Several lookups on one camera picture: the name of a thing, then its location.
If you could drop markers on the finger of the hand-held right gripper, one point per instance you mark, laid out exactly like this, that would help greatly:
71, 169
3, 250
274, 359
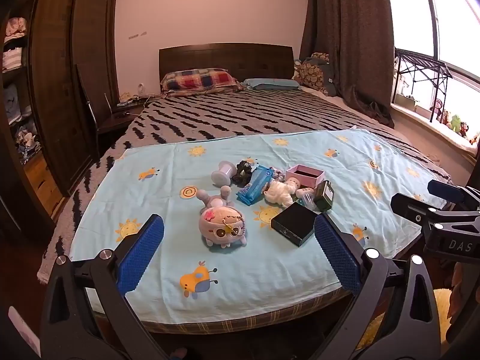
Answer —
410, 204
446, 192

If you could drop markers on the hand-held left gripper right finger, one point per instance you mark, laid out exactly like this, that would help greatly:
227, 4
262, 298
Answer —
337, 255

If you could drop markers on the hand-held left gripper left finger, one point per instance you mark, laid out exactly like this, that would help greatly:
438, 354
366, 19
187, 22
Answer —
140, 255

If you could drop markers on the white plastic spool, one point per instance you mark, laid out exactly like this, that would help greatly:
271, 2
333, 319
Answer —
223, 174

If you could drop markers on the black flat box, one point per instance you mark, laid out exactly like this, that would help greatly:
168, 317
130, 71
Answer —
292, 219

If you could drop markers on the dark green box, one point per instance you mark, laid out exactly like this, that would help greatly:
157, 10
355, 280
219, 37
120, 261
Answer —
323, 197

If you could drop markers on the green plush toy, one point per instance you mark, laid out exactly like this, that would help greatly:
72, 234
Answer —
456, 123

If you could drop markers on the light blue printed sheet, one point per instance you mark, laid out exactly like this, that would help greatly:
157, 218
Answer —
262, 270

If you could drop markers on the brown monkey plush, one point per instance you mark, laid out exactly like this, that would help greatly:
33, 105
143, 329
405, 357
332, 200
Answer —
438, 109

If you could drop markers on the white cloth doll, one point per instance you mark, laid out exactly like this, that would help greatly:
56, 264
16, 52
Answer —
281, 193

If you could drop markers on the pink open box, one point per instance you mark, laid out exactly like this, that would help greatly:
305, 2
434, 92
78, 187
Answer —
296, 180

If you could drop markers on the grey plush toy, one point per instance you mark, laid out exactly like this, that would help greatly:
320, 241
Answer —
221, 225

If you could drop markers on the blue white knotted cloth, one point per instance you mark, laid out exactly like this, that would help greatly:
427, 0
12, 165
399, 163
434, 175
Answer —
279, 175

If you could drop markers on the blue snack packet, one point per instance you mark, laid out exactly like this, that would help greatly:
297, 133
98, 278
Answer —
255, 185

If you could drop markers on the black scrunchie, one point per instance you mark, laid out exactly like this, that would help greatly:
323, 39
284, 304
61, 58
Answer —
242, 174

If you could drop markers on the black folding rack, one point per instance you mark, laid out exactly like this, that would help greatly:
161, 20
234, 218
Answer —
420, 63

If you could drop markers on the dark wooden nightstand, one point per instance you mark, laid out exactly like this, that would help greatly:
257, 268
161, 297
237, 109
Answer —
120, 118

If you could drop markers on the brown patterned cushion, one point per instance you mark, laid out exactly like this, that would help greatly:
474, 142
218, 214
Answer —
311, 73

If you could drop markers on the black striped grey blanket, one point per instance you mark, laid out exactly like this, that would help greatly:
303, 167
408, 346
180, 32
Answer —
243, 116

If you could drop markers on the window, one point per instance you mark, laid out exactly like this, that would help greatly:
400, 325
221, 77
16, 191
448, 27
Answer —
412, 15

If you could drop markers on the red blue plaid pillow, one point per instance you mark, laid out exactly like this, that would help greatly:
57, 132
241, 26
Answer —
198, 80

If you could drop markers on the light blue pillow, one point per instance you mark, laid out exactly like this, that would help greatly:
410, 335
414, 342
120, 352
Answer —
270, 83

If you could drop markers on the brown curtain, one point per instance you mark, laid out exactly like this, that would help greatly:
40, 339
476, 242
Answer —
356, 26

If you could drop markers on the dark wooden wardrobe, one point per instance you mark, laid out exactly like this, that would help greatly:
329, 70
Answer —
75, 63

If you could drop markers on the dark wooden headboard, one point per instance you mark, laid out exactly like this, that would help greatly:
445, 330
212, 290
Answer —
225, 56

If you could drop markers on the white wall socket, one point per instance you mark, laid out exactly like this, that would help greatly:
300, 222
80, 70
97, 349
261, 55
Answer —
141, 88

